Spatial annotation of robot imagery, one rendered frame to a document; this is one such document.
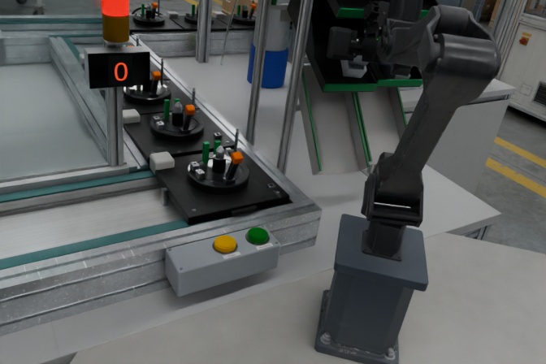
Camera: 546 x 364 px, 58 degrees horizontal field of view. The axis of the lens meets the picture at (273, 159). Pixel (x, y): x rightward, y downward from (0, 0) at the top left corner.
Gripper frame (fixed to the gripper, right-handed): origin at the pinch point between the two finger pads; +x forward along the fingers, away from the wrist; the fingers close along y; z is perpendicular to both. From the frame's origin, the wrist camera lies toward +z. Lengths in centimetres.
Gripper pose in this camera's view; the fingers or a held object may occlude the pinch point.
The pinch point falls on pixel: (361, 47)
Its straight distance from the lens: 107.7
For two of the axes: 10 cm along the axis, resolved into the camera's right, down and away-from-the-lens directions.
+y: -9.5, -0.5, -3.0
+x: -2.8, -2.3, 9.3
